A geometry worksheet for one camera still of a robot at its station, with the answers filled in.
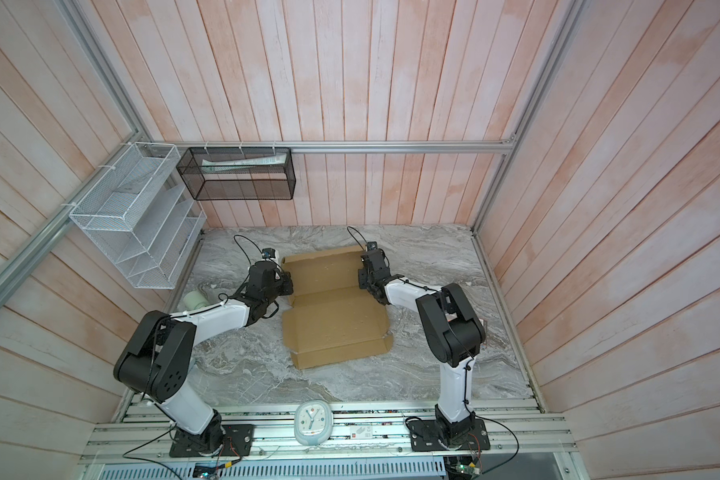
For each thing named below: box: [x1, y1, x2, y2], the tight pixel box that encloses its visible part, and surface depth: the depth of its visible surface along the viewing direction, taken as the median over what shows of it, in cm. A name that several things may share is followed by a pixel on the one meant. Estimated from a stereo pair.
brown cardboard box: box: [282, 246, 393, 370], surface depth 95 cm
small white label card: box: [350, 426, 373, 440], surface depth 76 cm
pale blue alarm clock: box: [294, 399, 334, 446], surface depth 76 cm
